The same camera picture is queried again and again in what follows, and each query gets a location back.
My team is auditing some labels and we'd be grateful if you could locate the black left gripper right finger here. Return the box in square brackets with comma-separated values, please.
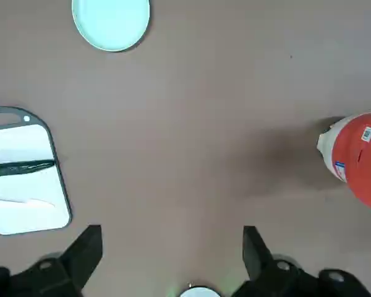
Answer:
[231, 225, 371, 297]

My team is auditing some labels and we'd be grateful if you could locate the white cutting board grey rim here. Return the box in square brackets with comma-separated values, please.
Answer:
[0, 106, 72, 236]

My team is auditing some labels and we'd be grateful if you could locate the pale green round plate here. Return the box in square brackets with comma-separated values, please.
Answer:
[71, 0, 151, 53]

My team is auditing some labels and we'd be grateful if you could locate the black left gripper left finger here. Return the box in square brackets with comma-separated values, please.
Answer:
[0, 225, 104, 297]

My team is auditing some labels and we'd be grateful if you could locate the black kitchen knife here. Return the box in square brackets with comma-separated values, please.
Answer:
[0, 159, 56, 178]

